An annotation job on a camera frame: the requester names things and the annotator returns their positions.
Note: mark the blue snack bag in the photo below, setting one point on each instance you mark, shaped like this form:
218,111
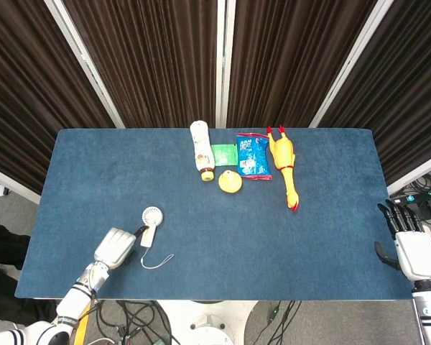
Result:
253,156

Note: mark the green square packet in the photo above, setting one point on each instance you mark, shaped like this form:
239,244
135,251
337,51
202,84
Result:
224,155

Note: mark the blue table cloth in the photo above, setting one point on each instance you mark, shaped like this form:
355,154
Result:
237,233

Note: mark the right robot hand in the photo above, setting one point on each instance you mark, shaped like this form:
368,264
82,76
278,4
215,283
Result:
413,255

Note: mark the white handheld fan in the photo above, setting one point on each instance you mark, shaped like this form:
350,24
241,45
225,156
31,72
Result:
150,215

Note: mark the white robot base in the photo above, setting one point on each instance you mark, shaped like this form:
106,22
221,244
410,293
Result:
208,323

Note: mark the dark brown curtain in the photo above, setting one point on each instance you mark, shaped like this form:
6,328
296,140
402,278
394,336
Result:
147,61

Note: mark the white plastic drink bottle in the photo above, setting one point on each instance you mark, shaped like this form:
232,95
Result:
202,152

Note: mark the yellow lemon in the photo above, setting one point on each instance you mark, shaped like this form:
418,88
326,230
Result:
230,181

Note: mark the white partition frame post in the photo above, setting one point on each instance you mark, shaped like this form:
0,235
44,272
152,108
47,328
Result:
222,61
86,64
348,64

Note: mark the yellow floor tape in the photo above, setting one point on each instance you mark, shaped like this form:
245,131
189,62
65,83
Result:
80,328

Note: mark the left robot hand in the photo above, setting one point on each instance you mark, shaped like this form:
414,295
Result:
115,248

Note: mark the yellow rubber chicken toy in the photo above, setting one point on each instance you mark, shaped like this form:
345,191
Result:
283,161

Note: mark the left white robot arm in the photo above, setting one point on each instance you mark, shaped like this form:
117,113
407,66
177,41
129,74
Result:
68,305

